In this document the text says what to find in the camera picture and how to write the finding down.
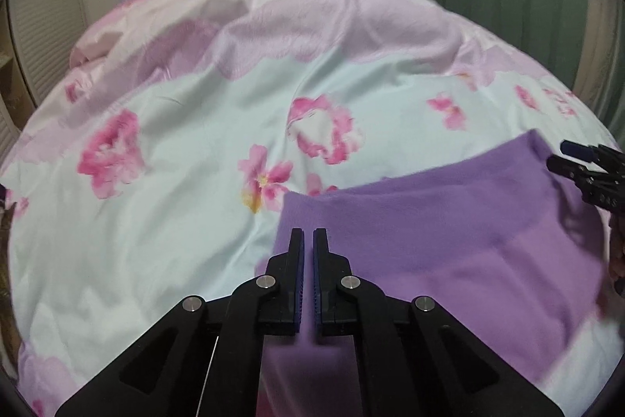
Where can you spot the white louvered wardrobe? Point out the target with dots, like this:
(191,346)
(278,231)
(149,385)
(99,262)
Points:
(42,34)

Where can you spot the person's right hand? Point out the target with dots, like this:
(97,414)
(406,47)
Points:
(611,300)

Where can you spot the folded patterned clothes stack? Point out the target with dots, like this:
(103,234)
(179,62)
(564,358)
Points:
(10,337)

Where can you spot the purple knit sweater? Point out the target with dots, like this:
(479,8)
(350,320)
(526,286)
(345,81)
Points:
(510,250)

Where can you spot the floral mint pink duvet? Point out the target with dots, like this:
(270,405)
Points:
(142,207)

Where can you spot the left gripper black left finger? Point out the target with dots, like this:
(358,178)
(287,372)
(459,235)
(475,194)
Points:
(271,303)

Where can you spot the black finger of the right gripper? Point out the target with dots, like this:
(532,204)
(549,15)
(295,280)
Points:
(604,190)
(599,154)

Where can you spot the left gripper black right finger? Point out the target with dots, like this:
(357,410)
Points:
(346,304)

